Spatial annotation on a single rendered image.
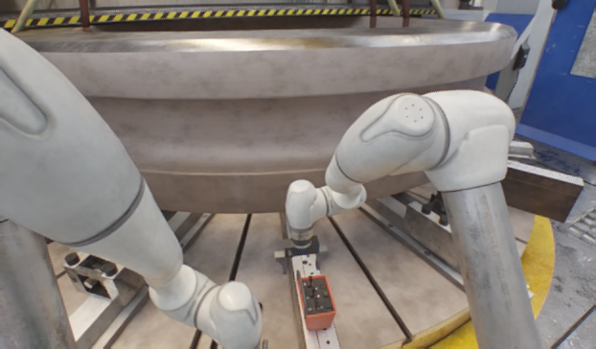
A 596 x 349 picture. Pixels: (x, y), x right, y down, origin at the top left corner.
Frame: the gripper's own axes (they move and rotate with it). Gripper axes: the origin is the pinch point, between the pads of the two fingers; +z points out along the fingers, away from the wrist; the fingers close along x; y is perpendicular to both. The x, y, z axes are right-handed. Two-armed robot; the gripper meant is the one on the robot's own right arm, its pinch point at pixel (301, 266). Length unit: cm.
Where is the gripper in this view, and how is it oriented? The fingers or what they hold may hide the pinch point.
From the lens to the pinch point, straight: 120.6
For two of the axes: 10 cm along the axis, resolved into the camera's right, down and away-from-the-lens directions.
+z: 0.1, 8.8, 4.7
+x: 9.9, -0.8, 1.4
